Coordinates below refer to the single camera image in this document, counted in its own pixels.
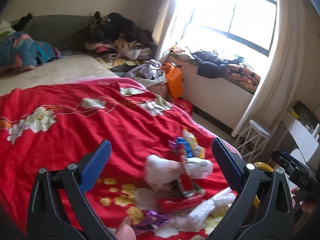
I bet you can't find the blue plastic bag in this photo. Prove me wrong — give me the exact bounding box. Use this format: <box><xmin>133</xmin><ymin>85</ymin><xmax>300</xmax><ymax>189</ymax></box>
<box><xmin>175</xmin><ymin>137</ymin><xmax>193</xmax><ymax>158</ymax></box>

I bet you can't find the yellow rimmed black trash bin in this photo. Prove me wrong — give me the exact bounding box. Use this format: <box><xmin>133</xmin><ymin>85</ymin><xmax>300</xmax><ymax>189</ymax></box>
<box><xmin>252</xmin><ymin>161</ymin><xmax>275</xmax><ymax>209</ymax></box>

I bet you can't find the person's right hand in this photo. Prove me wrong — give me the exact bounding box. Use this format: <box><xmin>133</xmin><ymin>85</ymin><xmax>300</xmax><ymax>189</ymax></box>
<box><xmin>291</xmin><ymin>187</ymin><xmax>319</xmax><ymax>225</ymax></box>

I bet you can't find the person's left hand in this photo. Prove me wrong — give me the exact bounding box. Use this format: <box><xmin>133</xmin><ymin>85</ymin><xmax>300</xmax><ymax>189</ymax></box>
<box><xmin>114</xmin><ymin>217</ymin><xmax>136</xmax><ymax>240</ymax></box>

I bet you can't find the white dressing table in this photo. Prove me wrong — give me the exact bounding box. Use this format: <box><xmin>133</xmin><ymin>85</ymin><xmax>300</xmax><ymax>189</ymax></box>
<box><xmin>282</xmin><ymin>112</ymin><xmax>319</xmax><ymax>170</ymax></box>

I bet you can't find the red floral blanket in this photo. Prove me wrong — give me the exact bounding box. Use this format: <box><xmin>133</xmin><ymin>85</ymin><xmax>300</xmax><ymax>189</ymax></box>
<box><xmin>1</xmin><ymin>79</ymin><xmax>235</xmax><ymax>239</ymax></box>

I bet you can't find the yellow white snack wrapper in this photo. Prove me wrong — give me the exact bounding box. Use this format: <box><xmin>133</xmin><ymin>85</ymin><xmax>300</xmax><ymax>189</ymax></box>
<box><xmin>182</xmin><ymin>128</ymin><xmax>205</xmax><ymax>159</ymax></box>

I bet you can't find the cream curtain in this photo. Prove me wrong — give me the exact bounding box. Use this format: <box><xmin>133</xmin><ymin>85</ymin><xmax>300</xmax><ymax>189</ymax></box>
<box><xmin>232</xmin><ymin>0</ymin><xmax>306</xmax><ymax>137</ymax></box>

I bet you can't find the purple candy wrapper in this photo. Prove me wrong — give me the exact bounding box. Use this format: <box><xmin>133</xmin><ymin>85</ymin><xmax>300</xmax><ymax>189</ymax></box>
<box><xmin>133</xmin><ymin>211</ymin><xmax>169</xmax><ymax>233</ymax></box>

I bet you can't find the white crumpled tissue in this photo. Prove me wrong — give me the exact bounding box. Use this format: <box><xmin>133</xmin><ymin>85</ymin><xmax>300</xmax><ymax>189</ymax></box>
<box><xmin>144</xmin><ymin>154</ymin><xmax>214</xmax><ymax>191</ymax></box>

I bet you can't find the orange patterned quilt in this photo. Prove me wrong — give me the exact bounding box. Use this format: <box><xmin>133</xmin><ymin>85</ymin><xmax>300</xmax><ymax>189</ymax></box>
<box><xmin>226</xmin><ymin>64</ymin><xmax>261</xmax><ymax>92</ymax></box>

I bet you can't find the red plastic bag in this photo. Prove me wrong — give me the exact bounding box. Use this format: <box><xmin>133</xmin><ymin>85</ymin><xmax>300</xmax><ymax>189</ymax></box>
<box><xmin>172</xmin><ymin>99</ymin><xmax>193</xmax><ymax>115</ymax></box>

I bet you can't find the dark jacket on window seat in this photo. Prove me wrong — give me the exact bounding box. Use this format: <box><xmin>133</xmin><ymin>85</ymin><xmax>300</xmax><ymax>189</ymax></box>
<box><xmin>191</xmin><ymin>51</ymin><xmax>244</xmax><ymax>79</ymax></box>

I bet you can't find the floral fabric laundry basket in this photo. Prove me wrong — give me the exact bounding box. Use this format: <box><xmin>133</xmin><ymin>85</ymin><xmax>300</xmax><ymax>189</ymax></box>
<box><xmin>147</xmin><ymin>83</ymin><xmax>172</xmax><ymax>102</ymax></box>

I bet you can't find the orange bag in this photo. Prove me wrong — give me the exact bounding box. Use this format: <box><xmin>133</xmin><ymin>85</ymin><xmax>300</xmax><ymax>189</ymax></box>
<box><xmin>162</xmin><ymin>62</ymin><xmax>183</xmax><ymax>99</ymax></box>

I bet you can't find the teal patterned pillow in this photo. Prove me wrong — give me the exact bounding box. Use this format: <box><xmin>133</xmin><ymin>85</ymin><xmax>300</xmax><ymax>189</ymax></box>
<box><xmin>1</xmin><ymin>32</ymin><xmax>62</xmax><ymax>72</ymax></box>

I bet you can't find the lavender garment in basket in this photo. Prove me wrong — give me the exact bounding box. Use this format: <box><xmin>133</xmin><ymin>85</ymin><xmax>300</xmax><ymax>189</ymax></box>
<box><xmin>125</xmin><ymin>60</ymin><xmax>166</xmax><ymax>87</ymax></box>

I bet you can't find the pile of clothes on bed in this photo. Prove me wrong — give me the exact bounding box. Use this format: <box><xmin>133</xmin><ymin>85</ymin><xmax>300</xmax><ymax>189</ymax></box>
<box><xmin>85</xmin><ymin>11</ymin><xmax>157</xmax><ymax>73</ymax></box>

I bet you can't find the white wire frame stool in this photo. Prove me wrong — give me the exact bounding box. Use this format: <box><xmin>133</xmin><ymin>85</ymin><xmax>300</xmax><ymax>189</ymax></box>
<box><xmin>234</xmin><ymin>119</ymin><xmax>272</xmax><ymax>161</ymax></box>

